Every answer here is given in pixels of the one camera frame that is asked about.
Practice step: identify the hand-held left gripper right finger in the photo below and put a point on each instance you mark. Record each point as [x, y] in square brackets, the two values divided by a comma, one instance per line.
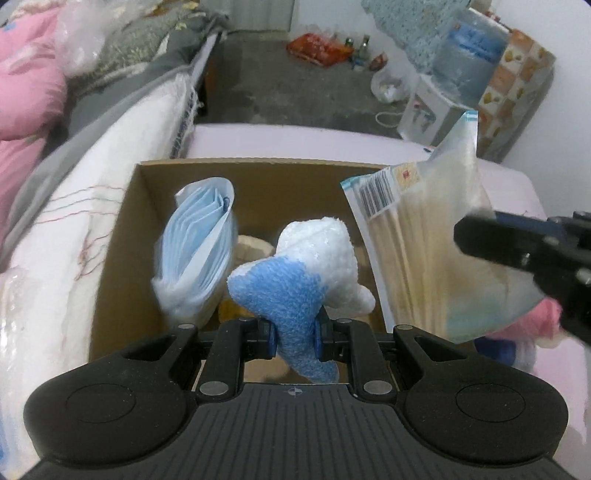
[319, 340]

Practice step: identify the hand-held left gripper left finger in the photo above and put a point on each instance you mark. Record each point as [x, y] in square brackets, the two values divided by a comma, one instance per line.
[270, 340]

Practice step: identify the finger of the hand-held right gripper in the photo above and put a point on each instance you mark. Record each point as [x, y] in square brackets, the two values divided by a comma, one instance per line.
[531, 223]
[494, 242]

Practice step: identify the pink plastic bag roll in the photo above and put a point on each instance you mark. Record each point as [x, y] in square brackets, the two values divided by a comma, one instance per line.
[545, 314]

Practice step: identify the blue and white towel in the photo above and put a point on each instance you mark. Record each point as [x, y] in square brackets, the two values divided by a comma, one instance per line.
[286, 295]

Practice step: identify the clear cotton swab packet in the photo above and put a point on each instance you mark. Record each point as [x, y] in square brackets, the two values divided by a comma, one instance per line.
[415, 240]

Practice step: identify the bag of blue face masks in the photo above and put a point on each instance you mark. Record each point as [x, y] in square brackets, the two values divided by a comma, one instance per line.
[194, 244]

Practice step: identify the brown cardboard box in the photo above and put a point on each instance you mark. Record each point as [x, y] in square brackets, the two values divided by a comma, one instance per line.
[258, 194]

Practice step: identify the fruit patterned cloth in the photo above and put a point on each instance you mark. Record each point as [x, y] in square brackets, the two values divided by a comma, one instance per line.
[512, 92]

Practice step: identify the white water dispenser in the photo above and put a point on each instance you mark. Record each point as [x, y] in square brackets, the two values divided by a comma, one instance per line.
[425, 115]

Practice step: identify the blue water bottle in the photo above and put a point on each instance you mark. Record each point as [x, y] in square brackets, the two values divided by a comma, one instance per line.
[466, 60]

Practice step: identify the white plastic bag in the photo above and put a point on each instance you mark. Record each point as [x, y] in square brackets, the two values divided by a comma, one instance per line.
[390, 86]

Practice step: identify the small orange snack bag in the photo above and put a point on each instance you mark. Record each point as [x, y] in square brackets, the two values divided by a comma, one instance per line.
[377, 62]

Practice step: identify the blue floral cloth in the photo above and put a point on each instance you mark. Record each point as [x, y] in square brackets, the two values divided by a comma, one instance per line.
[406, 32]

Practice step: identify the white mattress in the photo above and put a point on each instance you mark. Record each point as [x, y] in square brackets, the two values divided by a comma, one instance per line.
[69, 230]

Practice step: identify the small glass bottle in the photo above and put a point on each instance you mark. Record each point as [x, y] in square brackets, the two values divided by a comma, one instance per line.
[348, 43]

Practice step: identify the red snack bag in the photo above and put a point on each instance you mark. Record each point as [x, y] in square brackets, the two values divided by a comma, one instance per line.
[318, 48]

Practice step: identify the grey bed sheet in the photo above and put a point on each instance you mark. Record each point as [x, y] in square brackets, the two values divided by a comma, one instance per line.
[106, 106]

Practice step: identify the grey floral blanket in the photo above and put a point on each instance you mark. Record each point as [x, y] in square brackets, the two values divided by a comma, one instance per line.
[138, 41]

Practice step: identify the pink quilt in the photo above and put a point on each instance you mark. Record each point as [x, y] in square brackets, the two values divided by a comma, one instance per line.
[27, 92]

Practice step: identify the clear plastic bag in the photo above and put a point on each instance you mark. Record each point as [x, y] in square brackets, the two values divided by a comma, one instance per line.
[83, 37]

